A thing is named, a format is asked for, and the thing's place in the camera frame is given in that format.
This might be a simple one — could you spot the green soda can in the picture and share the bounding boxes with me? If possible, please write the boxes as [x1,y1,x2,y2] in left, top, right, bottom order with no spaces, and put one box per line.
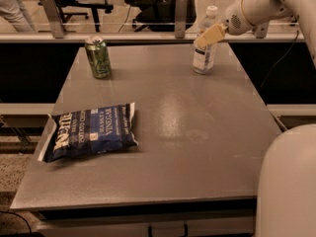
[85,36,112,79]

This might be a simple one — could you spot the right metal glass bracket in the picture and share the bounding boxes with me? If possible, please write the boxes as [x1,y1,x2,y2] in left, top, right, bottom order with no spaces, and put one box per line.
[253,22,270,39]

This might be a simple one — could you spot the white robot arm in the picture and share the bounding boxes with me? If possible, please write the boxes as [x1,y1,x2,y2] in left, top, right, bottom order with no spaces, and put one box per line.
[195,0,316,237]

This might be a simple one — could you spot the middle metal glass bracket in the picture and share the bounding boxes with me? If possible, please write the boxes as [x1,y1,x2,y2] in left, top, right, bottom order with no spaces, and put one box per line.
[175,0,188,39]

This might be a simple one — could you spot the black office chair middle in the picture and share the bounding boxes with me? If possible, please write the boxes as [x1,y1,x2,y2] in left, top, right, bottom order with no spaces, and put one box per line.
[124,0,197,32]

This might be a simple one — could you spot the black drawer handle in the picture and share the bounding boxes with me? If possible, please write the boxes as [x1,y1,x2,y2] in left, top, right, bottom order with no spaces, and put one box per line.
[147,225,188,237]

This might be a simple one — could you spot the clear plastic water bottle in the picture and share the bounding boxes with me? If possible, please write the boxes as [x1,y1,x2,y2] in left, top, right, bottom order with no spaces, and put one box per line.
[193,6,218,74]

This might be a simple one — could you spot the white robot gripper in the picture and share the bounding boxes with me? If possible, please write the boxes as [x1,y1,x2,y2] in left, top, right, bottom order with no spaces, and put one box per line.
[194,0,255,48]

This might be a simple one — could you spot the person in light trousers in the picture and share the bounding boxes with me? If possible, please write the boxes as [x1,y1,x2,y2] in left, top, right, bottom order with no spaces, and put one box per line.
[0,0,36,33]

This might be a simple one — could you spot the metal glass bracket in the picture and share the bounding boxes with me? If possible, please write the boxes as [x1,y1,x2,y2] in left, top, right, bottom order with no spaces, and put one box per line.
[40,0,65,39]
[253,22,270,39]
[175,0,188,39]

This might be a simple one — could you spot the blue potato chip bag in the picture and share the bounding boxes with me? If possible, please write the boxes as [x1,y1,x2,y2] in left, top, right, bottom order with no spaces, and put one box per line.
[38,103,138,163]

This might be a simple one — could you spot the left metal glass bracket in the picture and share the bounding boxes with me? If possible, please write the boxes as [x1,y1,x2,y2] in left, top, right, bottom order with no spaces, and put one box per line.
[40,0,65,39]

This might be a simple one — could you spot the glass barrier panel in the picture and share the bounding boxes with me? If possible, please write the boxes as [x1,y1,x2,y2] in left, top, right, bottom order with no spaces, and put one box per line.
[0,0,300,35]

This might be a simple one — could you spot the black floor cable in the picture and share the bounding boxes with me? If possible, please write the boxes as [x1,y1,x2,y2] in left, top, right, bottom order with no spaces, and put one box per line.
[0,209,34,235]

